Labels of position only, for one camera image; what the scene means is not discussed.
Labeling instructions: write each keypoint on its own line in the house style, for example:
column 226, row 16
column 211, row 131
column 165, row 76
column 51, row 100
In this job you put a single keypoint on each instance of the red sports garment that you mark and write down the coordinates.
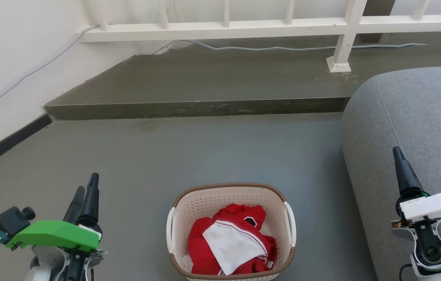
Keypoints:
column 200, row 246

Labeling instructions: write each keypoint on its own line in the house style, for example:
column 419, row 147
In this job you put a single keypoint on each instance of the white paper towel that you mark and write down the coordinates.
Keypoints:
column 188, row 264

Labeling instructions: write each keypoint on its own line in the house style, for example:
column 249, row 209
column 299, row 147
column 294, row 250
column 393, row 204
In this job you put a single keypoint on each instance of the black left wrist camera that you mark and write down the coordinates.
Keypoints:
column 9, row 221

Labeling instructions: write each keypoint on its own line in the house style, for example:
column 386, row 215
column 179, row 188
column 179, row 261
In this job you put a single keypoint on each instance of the raised concrete step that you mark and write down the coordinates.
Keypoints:
column 204, row 82

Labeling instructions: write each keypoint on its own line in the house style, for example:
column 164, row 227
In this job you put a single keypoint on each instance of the white garment with red trim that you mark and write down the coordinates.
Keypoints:
column 230, row 244

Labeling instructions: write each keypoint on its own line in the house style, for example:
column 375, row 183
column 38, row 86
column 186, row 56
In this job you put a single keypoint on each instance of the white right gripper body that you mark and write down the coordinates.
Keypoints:
column 439, row 207

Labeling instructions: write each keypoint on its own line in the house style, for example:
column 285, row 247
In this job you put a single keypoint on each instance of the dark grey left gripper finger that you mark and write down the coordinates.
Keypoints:
column 75, row 208
column 93, row 203

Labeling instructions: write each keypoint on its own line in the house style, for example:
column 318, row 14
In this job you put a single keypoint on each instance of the grey fabric sofa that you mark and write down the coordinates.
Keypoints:
column 419, row 117

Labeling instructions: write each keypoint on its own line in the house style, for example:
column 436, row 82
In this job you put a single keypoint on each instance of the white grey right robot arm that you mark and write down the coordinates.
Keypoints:
column 431, row 249

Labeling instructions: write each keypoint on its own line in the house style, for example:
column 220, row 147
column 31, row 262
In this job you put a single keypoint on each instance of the beige perforated laundry basket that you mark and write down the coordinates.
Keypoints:
column 204, row 205

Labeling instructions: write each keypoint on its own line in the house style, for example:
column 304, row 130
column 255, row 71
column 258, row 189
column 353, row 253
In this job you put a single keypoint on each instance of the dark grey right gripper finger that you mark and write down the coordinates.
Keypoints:
column 407, row 177

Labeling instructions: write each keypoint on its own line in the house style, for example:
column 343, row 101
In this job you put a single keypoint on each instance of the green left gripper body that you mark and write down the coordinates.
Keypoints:
column 54, row 234

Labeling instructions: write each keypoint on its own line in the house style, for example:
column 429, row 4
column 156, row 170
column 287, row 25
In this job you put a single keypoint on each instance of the white wooden railing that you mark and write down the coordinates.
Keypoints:
column 243, row 28

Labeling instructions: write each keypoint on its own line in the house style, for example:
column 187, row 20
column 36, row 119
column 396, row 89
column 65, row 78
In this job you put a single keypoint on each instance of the black baseboard strip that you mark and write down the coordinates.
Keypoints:
column 5, row 144

